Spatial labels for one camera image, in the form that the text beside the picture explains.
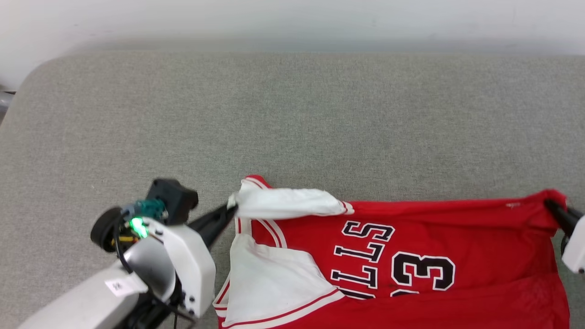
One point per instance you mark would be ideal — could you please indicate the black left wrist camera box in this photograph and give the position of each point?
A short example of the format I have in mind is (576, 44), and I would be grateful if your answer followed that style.
(176, 198)

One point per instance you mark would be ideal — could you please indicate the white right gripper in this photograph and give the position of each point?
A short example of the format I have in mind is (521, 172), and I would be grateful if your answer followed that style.
(577, 246)

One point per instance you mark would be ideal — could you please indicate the white paper label tag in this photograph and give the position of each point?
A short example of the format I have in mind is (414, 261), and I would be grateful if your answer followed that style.
(122, 286)

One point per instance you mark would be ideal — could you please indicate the red and white basketball jersey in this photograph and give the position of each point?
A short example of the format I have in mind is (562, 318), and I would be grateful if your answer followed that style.
(457, 292)

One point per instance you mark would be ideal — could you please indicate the grey metal object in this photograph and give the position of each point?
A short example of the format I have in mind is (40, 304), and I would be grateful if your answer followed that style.
(5, 103)

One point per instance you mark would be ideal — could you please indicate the grey fabric sofa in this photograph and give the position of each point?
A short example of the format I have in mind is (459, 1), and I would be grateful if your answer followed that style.
(292, 114)

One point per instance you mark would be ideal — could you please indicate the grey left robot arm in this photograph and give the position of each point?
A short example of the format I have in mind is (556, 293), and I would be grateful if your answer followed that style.
(91, 306)

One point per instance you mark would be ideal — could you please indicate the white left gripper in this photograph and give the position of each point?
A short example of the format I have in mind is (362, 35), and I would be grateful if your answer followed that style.
(192, 269)

